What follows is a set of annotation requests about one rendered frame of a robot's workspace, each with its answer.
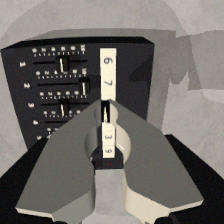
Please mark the black lighting desk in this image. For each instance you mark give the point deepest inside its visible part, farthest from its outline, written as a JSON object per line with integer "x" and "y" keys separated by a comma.
{"x": 116, "y": 67}

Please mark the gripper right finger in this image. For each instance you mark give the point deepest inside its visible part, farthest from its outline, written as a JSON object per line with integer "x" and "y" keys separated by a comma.
{"x": 161, "y": 176}

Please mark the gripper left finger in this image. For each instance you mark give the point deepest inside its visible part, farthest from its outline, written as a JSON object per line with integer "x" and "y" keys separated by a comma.
{"x": 54, "y": 180}

